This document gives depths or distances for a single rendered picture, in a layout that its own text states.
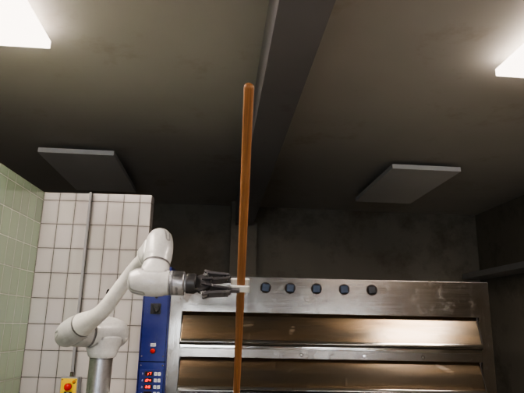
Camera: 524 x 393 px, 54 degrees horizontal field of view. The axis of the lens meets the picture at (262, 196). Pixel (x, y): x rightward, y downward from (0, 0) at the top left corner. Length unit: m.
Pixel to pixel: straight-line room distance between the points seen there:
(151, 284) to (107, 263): 1.40
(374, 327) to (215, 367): 0.98
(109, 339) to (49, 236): 1.19
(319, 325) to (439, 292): 0.77
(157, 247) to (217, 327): 1.27
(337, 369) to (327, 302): 0.39
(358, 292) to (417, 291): 0.37
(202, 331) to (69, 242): 0.98
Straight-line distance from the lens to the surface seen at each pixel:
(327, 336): 3.21
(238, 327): 2.11
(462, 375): 3.45
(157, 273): 1.95
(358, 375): 3.27
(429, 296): 3.38
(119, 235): 3.32
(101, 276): 3.31
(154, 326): 3.20
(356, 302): 3.26
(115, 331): 2.45
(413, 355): 3.34
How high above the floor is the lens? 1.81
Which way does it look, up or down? 14 degrees up
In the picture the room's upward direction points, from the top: 1 degrees clockwise
